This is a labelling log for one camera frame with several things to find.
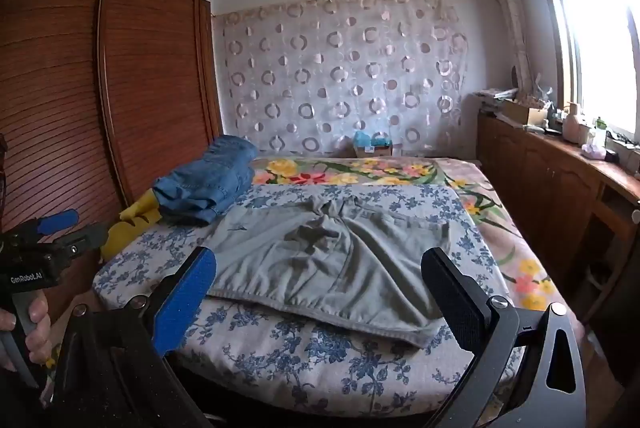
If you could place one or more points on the beige pump bottle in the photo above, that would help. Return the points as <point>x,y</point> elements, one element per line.
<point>572,125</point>

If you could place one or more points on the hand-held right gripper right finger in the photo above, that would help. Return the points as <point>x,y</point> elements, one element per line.
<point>450,303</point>

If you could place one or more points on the blue floral bed sheet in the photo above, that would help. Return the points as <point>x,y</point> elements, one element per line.
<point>280,348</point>

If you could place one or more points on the bundled white window curtain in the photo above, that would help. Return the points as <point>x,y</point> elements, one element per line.
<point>505,7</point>

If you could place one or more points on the yellow plush pillow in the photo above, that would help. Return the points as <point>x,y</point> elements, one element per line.
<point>134,219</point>

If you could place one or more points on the small cardboard box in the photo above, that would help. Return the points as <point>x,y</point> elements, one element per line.
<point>372,151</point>

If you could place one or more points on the stack of papers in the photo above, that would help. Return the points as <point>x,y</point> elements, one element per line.
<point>495,100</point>

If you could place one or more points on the brown wooden wardrobe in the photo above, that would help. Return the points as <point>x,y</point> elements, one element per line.
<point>125,82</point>

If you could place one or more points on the folded blue jeans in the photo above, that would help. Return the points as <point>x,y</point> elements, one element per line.
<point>210,183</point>

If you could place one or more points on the open cardboard box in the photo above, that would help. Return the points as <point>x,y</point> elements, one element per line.
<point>522,111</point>

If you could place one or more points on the long wooden cabinet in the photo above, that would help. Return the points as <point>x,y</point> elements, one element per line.
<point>540,178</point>

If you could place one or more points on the green cap bottle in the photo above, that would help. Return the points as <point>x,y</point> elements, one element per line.
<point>600,135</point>

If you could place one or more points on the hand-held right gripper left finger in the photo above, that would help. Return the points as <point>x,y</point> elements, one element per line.
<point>185,293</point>

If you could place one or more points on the window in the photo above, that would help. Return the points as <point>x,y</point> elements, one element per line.
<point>600,32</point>

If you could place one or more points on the person's left hand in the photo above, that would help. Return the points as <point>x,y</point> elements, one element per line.
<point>37,333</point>

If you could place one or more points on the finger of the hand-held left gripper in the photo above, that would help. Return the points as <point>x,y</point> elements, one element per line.
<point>57,223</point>
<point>85,238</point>

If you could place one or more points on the circle pattern sheer curtain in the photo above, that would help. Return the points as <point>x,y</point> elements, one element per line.
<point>325,82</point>

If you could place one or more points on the grey pants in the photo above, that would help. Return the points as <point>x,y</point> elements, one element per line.
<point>350,268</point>

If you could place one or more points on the flower print bedspread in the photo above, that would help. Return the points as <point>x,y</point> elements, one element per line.
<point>500,218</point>

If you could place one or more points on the pink cloth pouch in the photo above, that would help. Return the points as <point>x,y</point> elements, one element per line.
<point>593,151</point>

